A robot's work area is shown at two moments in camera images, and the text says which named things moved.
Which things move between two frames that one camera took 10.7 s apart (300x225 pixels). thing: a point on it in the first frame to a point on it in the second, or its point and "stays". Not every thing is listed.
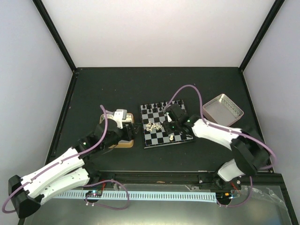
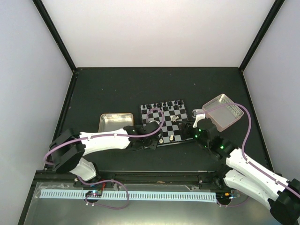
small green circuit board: x=95 y=193 stays
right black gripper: x=165 y=123 to x=186 y=128
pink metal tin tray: x=221 y=110 stays
